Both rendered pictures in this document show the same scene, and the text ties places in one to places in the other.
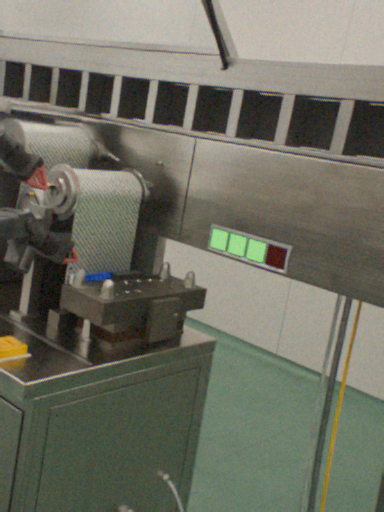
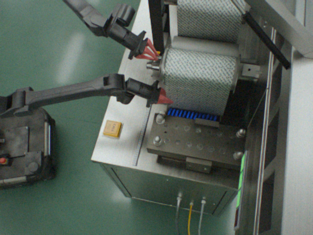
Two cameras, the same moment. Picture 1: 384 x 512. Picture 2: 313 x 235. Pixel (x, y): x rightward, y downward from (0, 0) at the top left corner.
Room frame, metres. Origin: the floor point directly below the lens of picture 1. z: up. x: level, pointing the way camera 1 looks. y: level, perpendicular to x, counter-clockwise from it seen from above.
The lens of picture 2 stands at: (1.43, -0.38, 2.24)
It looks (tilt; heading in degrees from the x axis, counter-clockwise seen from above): 65 degrees down; 68
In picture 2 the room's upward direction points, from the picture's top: 9 degrees counter-clockwise
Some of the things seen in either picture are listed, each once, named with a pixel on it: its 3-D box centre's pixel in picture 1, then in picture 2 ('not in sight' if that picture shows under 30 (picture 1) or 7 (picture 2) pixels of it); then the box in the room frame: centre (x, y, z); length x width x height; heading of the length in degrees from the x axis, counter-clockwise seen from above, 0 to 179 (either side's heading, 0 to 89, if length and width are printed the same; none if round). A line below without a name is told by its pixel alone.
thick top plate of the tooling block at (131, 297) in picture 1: (136, 296); (198, 141); (1.74, -0.02, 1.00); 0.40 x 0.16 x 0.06; 137
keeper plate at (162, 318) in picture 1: (163, 319); (198, 165); (1.69, -0.10, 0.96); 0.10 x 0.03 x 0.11; 137
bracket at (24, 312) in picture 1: (30, 261); (160, 82); (1.74, 0.28, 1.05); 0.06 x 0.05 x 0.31; 137
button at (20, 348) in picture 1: (5, 347); (112, 128); (1.46, 0.26, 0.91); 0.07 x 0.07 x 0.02; 47
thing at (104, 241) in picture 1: (103, 245); (195, 101); (1.79, 0.09, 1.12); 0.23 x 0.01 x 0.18; 137
